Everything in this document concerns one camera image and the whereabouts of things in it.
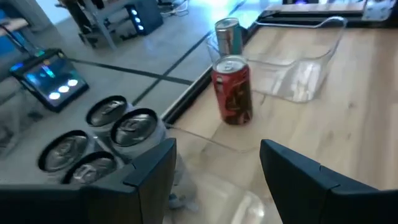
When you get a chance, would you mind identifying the red Coke Zero can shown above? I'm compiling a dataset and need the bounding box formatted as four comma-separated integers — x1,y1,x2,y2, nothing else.
211,55,254,126

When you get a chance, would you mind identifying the clear plastic bin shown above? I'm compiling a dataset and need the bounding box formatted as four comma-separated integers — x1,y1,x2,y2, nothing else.
0,90,268,224
206,15,348,104

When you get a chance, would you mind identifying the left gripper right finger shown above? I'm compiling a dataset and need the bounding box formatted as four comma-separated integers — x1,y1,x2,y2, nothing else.
259,139,398,224

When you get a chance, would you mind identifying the black computer tower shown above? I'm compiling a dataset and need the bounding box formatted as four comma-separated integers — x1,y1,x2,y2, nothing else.
125,0,165,36

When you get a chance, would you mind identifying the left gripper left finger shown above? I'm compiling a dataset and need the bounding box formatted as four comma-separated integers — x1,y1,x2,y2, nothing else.
0,138,177,224

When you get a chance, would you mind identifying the black floor monitor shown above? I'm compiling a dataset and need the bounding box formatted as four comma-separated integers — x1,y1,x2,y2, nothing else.
8,47,90,113

